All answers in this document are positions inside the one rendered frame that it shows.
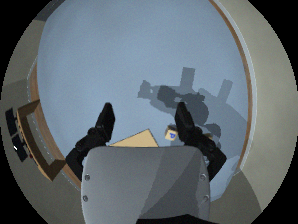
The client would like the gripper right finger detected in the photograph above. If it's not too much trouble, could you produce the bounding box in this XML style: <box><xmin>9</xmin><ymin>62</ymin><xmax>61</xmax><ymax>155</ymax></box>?
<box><xmin>174</xmin><ymin>102</ymin><xmax>227</xmax><ymax>182</ymax></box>

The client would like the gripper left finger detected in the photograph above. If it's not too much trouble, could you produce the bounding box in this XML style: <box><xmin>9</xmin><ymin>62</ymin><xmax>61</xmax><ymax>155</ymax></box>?
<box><xmin>65</xmin><ymin>103</ymin><xmax>115</xmax><ymax>182</ymax></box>

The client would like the tan flat mat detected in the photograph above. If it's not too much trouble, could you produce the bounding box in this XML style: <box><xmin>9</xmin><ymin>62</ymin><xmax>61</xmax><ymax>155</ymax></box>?
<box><xmin>108</xmin><ymin>129</ymin><xmax>159</xmax><ymax>147</ymax></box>

